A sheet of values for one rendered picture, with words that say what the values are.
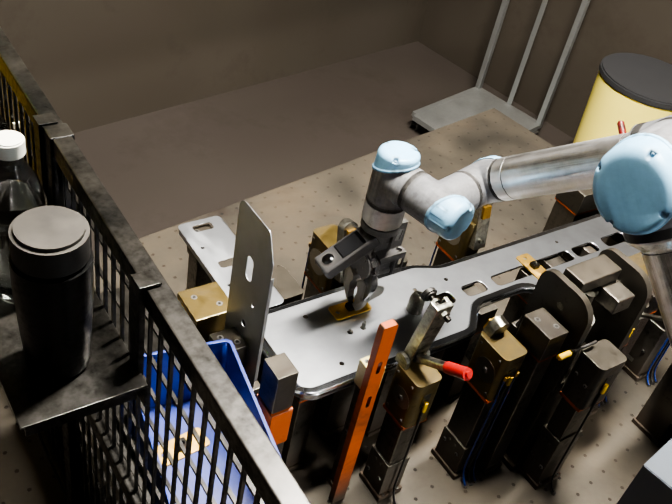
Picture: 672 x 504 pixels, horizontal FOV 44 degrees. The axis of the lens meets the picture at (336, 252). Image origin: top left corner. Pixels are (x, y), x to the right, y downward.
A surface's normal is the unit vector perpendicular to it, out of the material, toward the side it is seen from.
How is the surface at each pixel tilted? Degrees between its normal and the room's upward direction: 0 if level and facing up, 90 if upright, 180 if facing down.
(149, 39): 90
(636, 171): 85
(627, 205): 85
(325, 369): 0
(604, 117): 93
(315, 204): 0
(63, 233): 0
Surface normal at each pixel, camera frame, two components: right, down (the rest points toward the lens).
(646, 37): -0.73, 0.33
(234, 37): 0.65, 0.57
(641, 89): 0.17, -0.75
